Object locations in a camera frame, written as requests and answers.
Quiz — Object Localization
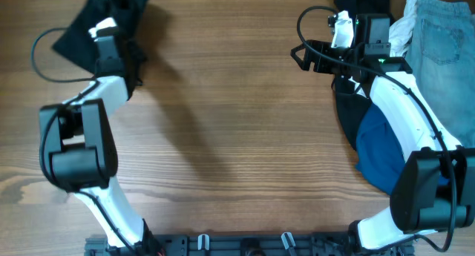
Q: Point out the black shorts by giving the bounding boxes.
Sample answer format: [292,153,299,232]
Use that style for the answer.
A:
[53,0,148,93]

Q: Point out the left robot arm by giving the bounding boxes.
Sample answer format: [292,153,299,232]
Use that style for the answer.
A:
[39,25,166,255]

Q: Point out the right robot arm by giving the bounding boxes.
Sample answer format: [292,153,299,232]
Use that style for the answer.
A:
[290,10,474,255]

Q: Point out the black garment in pile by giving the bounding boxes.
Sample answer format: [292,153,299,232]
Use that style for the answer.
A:
[333,0,395,151]

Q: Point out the white garment in pile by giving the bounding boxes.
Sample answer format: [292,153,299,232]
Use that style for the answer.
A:
[389,0,418,57]

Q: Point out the light blue denim shorts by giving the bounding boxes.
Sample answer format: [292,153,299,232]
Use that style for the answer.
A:
[405,0,474,148]

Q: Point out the blue garment in pile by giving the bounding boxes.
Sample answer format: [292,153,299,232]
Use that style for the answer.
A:
[355,102,450,196]

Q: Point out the right black camera cable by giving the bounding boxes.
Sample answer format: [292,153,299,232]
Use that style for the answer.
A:
[295,5,458,253]

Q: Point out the black camera cable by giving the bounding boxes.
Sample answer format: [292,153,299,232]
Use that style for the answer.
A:
[30,27,97,84]
[295,5,458,253]

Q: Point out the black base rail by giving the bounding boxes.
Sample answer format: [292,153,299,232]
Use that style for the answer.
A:
[84,232,415,256]

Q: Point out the left black camera cable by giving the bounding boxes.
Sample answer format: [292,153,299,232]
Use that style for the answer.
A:
[30,27,97,84]

